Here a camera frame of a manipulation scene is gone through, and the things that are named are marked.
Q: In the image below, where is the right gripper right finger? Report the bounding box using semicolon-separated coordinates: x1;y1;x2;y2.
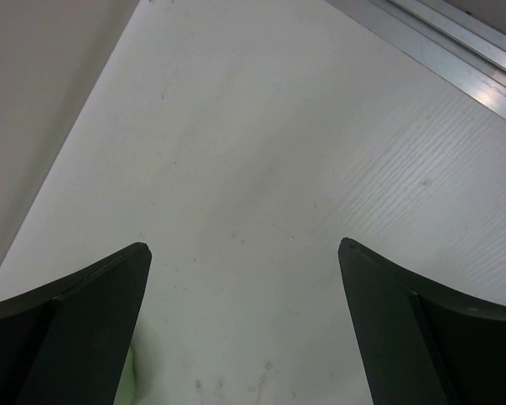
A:
338;238;506;404

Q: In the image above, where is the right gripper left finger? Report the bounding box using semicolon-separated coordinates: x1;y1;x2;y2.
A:
0;242;152;404

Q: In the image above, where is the right aluminium table rail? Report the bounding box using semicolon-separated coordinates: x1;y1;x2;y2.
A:
331;1;506;121

